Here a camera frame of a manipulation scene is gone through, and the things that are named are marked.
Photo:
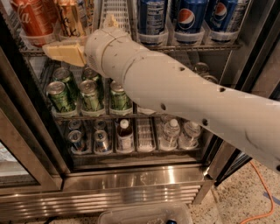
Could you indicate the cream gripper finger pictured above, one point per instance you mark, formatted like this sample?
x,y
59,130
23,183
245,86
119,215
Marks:
x,y
110,21
72,54

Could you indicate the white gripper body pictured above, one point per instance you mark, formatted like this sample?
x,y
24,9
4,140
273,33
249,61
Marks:
x,y
98,49

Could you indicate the orange soda can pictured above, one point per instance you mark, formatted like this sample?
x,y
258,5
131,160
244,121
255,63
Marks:
x,y
73,17

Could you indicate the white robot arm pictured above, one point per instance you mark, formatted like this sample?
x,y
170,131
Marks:
x,y
156,81

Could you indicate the white empty can tray top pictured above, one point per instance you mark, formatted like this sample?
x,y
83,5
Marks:
x,y
120,9

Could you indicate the green can back left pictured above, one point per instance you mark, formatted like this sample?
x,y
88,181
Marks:
x,y
67,77

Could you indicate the green can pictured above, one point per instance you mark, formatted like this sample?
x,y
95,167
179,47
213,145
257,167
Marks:
x,y
90,97
67,77
90,74
60,98
119,100

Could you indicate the green can front left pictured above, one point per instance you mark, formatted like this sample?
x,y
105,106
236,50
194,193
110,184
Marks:
x,y
60,98

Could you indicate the blue Pepsi can left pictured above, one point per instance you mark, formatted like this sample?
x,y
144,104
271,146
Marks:
x,y
151,15

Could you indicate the blue pepsi can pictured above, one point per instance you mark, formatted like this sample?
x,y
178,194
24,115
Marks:
x,y
151,15
188,28
224,19

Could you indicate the red Coca-Cola can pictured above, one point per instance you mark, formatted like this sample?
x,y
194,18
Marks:
x,y
34,19

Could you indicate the silver blue can back left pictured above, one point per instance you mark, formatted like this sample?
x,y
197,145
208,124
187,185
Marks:
x,y
75,125

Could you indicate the silver blue can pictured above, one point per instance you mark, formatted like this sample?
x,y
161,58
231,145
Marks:
x,y
101,142
100,125
75,125
76,139

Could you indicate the blue Pepsi can middle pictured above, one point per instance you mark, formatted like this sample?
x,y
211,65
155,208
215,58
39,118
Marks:
x,y
188,28

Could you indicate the silver blue can front left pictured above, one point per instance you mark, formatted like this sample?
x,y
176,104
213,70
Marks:
x,y
76,139

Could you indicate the stainless steel fridge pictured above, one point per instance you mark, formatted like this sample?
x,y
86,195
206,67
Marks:
x,y
43,175

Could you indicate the silver can back right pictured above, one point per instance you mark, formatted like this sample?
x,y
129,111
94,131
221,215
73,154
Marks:
x,y
201,68

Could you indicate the silver can front right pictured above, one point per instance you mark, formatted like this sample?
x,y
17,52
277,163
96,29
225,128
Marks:
x,y
211,79

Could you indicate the blue Pepsi can right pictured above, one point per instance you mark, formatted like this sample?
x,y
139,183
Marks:
x,y
224,19

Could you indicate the fridge glass door right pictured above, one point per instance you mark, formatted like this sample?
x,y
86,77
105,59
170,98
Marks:
x,y
236,161

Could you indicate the dark juice bottle white cap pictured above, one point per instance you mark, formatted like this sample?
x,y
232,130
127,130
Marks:
x,y
125,137

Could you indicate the clear water bottle left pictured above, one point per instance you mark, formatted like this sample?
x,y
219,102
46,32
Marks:
x,y
168,140

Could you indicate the clear water bottle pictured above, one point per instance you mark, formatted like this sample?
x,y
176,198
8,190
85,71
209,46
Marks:
x,y
189,137
168,140

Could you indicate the clear water bottle right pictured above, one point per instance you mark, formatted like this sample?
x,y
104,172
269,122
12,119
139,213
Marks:
x,y
189,137

